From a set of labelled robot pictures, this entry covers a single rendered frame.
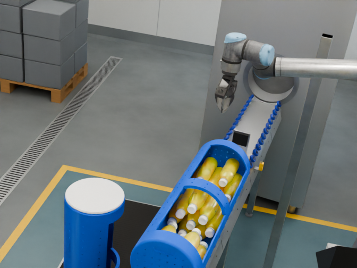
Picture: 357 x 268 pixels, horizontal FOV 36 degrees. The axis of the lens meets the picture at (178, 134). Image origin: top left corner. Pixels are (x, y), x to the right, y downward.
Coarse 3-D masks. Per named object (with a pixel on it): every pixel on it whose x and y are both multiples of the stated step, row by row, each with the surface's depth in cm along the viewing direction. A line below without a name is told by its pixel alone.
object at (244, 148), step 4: (236, 132) 318; (240, 132) 319; (244, 132) 318; (248, 132) 319; (236, 136) 319; (240, 136) 318; (244, 136) 317; (248, 136) 317; (232, 140) 321; (236, 140) 320; (240, 140) 319; (244, 140) 318; (248, 140) 319; (236, 144) 323; (240, 144) 321; (244, 144) 320; (248, 144) 322; (244, 148) 323
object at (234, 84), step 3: (222, 72) 246; (225, 72) 244; (228, 75) 244; (231, 75) 244; (234, 75) 245; (234, 81) 252; (231, 84) 249; (234, 84) 249; (231, 87) 247; (234, 87) 250; (228, 90) 248; (231, 90) 248; (234, 90) 253; (228, 93) 249; (231, 93) 248
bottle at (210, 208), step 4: (208, 196) 249; (208, 200) 245; (212, 200) 245; (204, 204) 243; (208, 204) 243; (212, 204) 244; (216, 204) 245; (200, 208) 242; (204, 208) 240; (208, 208) 240; (212, 208) 241; (216, 208) 244; (200, 212) 240; (204, 212) 239; (208, 212) 239; (212, 212) 241; (208, 216) 239; (212, 216) 241; (208, 220) 240
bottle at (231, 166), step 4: (228, 160) 278; (232, 160) 277; (236, 160) 279; (228, 164) 274; (232, 164) 274; (236, 164) 276; (224, 168) 271; (228, 168) 270; (232, 168) 272; (236, 168) 275; (220, 172) 269; (224, 172) 267; (228, 172) 268; (232, 172) 269; (220, 176) 267; (224, 176) 266; (228, 176) 266; (232, 176) 268; (228, 180) 266
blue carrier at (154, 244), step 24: (216, 144) 274; (192, 168) 256; (240, 168) 281; (216, 192) 240; (144, 240) 209; (168, 240) 206; (216, 240) 229; (144, 264) 214; (168, 264) 209; (192, 264) 205
